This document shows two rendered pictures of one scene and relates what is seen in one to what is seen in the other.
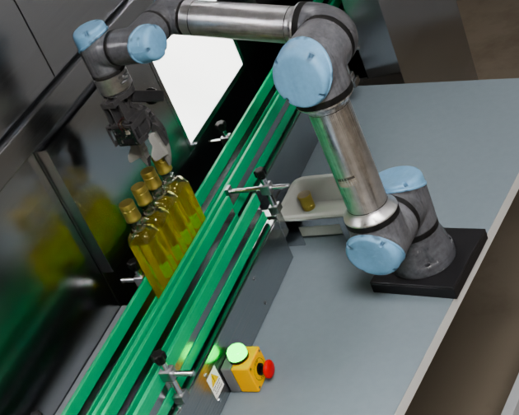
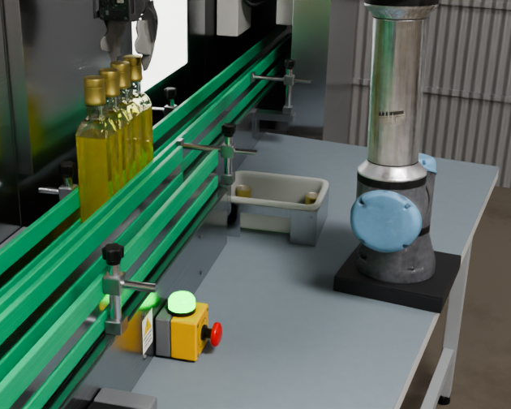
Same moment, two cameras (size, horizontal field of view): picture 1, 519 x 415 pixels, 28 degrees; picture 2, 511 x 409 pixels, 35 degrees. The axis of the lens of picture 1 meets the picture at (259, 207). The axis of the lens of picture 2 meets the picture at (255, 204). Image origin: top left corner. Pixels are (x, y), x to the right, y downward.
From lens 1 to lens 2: 105 cm
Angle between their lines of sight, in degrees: 20
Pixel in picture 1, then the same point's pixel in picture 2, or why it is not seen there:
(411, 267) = (392, 266)
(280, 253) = (221, 229)
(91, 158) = (53, 28)
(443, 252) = (429, 260)
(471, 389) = not seen: outside the picture
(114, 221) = (52, 118)
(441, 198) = not seen: hidden behind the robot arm
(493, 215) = (459, 251)
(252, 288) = (197, 247)
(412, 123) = (344, 168)
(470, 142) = not seen: hidden behind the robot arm
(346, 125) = (419, 42)
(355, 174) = (405, 109)
